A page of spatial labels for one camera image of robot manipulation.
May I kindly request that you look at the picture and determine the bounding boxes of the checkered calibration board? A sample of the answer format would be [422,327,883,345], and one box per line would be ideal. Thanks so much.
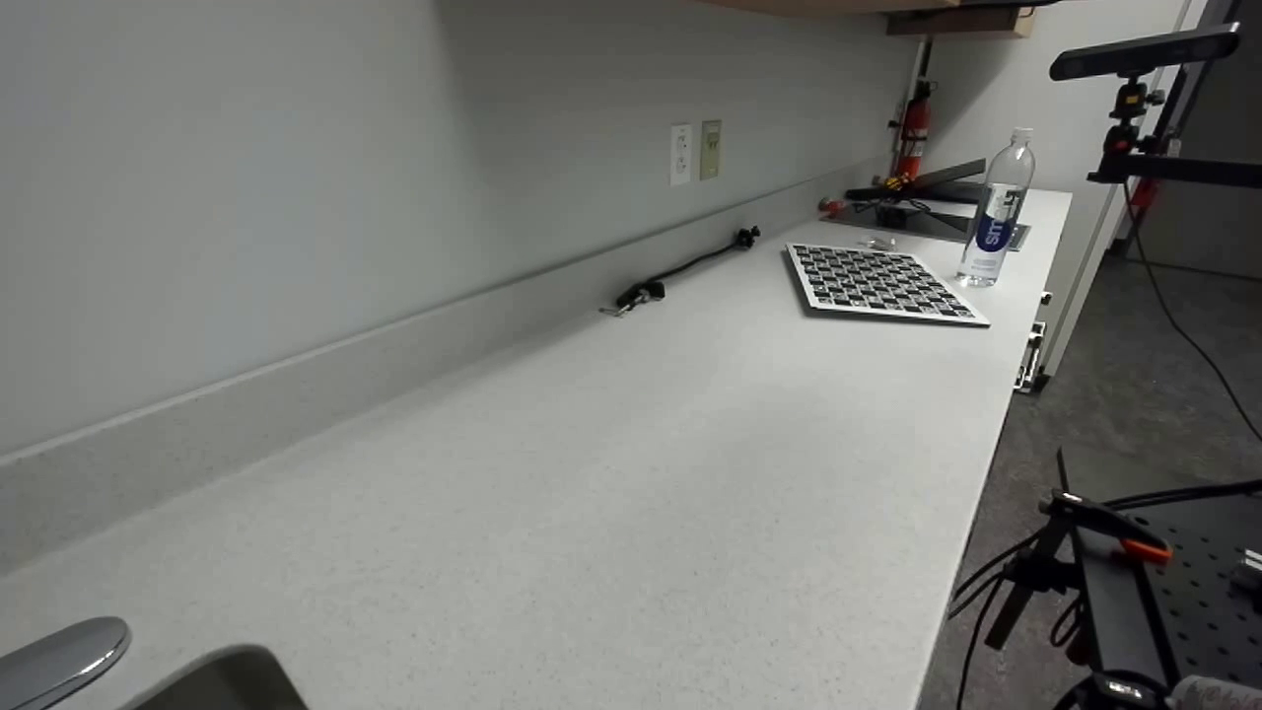
[785,245,986,327]

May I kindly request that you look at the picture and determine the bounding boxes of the black cable on counter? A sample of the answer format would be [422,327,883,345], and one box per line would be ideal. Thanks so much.
[610,226,764,316]

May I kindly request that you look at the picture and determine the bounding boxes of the wooden wall cabinet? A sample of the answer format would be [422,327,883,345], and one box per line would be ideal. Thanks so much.
[712,0,1053,34]

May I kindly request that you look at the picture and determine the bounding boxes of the white wall outlet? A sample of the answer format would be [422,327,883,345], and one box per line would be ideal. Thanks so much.
[670,127,695,187]

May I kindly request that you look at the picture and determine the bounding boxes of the clear plastic water bottle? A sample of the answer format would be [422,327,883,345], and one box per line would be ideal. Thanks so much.
[961,131,1037,289]

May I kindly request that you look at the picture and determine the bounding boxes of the black camera on tripod arm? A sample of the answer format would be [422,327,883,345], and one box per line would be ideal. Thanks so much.
[1048,19,1262,187]

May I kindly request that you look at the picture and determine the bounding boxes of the black metal bars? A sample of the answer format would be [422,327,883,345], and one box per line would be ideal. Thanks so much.
[818,156,991,240]

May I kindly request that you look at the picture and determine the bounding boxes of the red clamp tool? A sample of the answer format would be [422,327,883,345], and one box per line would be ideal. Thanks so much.
[892,39,933,186]

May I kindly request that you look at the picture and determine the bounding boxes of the chrome sink faucet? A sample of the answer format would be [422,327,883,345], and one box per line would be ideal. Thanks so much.
[0,616,130,710]

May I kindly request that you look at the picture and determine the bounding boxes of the black tripod with orange clamp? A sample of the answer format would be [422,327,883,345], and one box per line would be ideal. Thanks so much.
[948,465,1262,710]

